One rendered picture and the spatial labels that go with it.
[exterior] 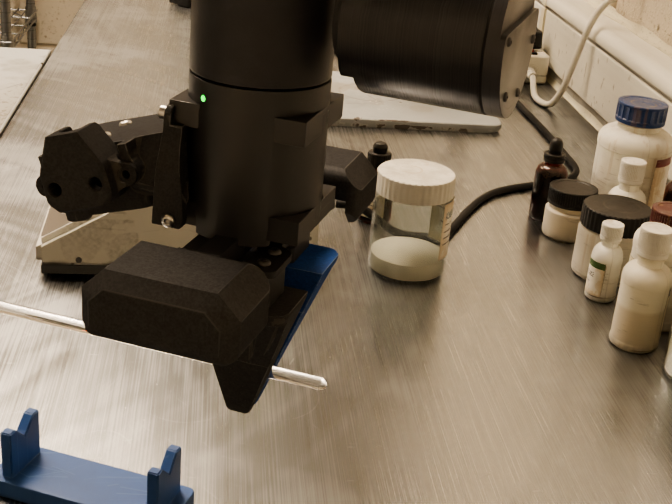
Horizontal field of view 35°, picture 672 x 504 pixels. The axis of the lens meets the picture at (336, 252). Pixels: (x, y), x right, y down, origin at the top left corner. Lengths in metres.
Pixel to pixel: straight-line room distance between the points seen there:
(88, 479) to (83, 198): 0.18
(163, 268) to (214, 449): 0.23
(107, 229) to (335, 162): 0.30
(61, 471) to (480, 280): 0.38
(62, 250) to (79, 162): 0.36
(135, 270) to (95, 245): 0.39
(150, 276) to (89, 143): 0.07
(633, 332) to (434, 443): 0.19
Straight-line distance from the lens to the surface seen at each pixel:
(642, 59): 1.17
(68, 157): 0.43
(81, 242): 0.78
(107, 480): 0.57
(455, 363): 0.71
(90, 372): 0.68
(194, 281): 0.38
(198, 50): 0.42
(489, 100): 0.38
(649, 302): 0.75
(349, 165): 0.51
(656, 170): 0.93
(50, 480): 0.57
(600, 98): 1.26
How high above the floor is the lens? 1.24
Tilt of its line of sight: 24 degrees down
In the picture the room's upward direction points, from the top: 5 degrees clockwise
